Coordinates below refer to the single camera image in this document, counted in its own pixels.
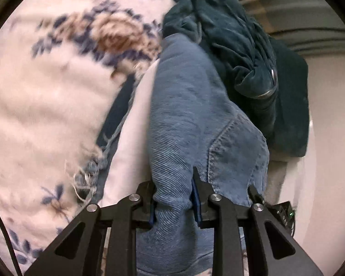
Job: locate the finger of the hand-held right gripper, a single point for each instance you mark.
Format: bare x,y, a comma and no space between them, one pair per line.
255,195

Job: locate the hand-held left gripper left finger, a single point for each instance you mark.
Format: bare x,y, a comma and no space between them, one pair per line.
151,215

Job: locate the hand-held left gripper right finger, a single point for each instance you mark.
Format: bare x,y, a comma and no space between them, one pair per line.
196,204

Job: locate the blue denim pants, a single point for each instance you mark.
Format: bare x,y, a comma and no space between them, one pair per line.
184,106

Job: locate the white sheet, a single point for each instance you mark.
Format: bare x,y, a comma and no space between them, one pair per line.
132,149

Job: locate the floral print blanket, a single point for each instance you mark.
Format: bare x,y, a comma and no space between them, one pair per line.
46,106

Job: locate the dark teal cloth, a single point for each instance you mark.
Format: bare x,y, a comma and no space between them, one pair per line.
218,20

